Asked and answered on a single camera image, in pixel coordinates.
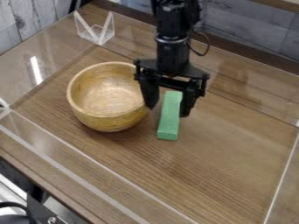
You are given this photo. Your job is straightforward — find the black metal bracket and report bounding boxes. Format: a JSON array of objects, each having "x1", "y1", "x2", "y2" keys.
[{"x1": 26, "y1": 195, "x2": 58, "y2": 224}]

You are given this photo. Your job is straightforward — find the black cable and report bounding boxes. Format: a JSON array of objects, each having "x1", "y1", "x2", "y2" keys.
[{"x1": 0, "y1": 200, "x2": 30, "y2": 217}]

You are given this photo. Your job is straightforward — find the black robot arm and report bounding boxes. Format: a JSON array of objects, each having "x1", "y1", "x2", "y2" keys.
[{"x1": 133, "y1": 0, "x2": 211, "y2": 117}]

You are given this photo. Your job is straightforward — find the clear acrylic enclosure wall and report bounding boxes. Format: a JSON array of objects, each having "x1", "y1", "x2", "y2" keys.
[{"x1": 0, "y1": 15, "x2": 299, "y2": 224}]

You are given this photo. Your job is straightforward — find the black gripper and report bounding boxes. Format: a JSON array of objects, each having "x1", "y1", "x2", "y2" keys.
[{"x1": 133, "y1": 35, "x2": 209, "y2": 117}]

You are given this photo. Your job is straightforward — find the green rectangular block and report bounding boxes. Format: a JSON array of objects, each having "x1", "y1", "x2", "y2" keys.
[{"x1": 156, "y1": 91, "x2": 183, "y2": 140}]

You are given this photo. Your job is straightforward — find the clear acrylic corner bracket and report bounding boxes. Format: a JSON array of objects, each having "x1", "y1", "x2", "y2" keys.
[{"x1": 73, "y1": 11, "x2": 114, "y2": 46}]

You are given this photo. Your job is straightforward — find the wooden bowl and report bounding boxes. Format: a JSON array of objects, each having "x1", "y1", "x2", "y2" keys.
[{"x1": 66, "y1": 61, "x2": 148, "y2": 132}]

